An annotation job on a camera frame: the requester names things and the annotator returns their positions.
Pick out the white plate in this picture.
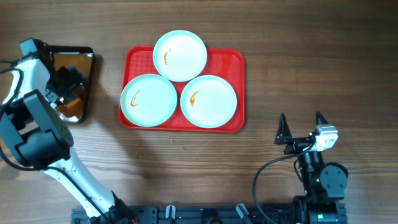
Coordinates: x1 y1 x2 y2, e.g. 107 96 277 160
152 30 208 82
120 74 178 128
180 75 238 129

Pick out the black water basin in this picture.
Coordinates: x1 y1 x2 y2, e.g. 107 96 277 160
45 45 95 124

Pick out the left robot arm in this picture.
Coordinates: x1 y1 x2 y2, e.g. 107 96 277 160
1 38 139 223

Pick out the red plastic tray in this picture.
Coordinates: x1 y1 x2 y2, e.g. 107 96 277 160
122 45 246 133

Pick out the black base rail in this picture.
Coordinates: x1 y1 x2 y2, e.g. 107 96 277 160
70 203 348 224

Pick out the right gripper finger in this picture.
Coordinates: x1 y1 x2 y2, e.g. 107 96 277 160
315 111 328 125
274 113 292 145

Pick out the orange green sponge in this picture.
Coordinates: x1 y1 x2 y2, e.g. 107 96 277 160
63 98 82 109

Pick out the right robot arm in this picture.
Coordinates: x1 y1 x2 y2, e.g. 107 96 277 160
274 112 348 224

